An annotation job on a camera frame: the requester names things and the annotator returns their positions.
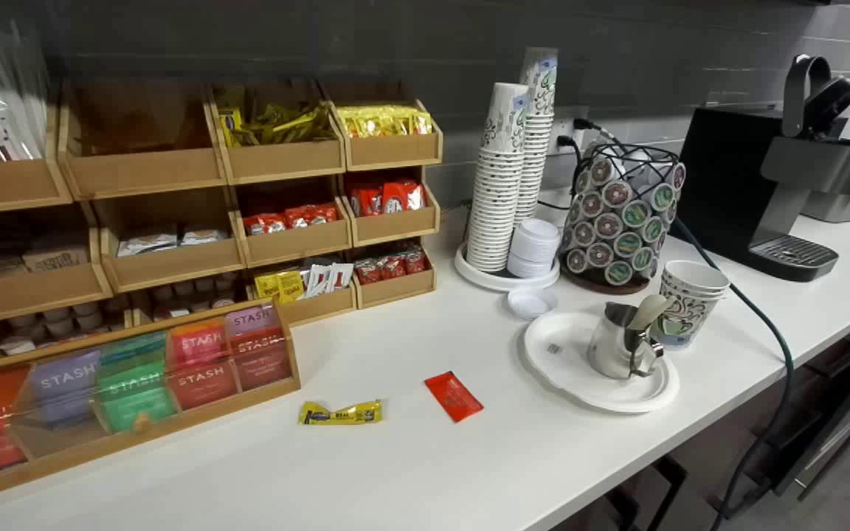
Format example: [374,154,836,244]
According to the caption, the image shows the red sachet pile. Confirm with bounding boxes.
[347,178,427,219]

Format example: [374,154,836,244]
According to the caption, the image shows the bright yellow sachet pile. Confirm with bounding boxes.
[334,99,436,142]

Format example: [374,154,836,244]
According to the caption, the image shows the olive yellow sachet pile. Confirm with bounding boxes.
[215,95,340,150]

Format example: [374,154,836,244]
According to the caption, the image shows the wooden tiered condiment rack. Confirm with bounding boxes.
[0,76,446,381]

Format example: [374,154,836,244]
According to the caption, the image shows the white cup holder base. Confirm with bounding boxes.
[452,243,564,296]

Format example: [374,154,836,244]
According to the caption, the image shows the short paper cup stack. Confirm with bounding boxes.
[462,80,532,274]

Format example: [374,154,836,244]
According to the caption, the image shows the small white creamer cup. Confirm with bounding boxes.
[504,282,554,321]

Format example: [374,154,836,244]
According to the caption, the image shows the white cup lid stack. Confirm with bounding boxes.
[504,215,564,279]

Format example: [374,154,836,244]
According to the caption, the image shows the white plate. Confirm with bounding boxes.
[520,305,681,415]

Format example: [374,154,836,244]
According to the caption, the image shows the tall paper cup stack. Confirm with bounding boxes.
[517,45,561,223]

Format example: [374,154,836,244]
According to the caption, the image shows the cardboard box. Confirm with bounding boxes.
[0,300,303,511]

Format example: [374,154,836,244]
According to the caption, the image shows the patterned paper cup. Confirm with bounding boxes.
[654,260,733,347]

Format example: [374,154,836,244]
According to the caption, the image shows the black silver coffee machine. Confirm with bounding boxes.
[672,54,850,287]

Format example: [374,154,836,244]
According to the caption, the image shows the wire coffee pod carousel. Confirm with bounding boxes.
[554,142,690,296]

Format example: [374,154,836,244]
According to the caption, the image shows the black power cable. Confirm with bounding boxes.
[541,116,643,215]

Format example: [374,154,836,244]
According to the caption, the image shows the dark green cable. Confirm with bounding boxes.
[672,219,797,531]

